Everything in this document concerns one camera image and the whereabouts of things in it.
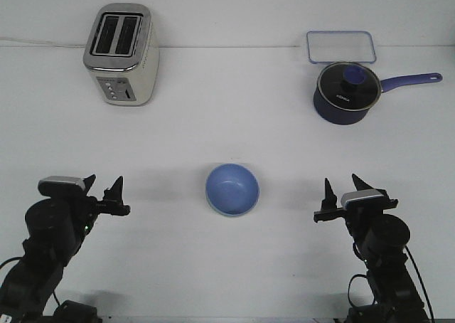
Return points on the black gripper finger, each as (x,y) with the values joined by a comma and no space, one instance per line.
(113,194)
(362,185)
(88,182)
(329,203)

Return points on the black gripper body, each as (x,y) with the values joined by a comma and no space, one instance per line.
(357,216)
(86,209)

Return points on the blue bowl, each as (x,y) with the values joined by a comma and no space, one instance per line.
(232,182)

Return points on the green bowl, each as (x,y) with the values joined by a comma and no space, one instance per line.
(231,209)

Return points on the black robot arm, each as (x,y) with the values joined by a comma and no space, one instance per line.
(380,242)
(57,227)

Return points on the glass pot lid blue knob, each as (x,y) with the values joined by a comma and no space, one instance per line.
(349,86)

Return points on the silver two-slot toaster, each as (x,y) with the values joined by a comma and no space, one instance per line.
(122,54)

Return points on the clear container lid blue rim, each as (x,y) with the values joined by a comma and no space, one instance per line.
(324,47)

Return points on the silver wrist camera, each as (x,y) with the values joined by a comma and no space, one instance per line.
(368,198)
(61,186)

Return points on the blue saucepan with handle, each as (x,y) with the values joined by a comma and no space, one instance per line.
(345,117)

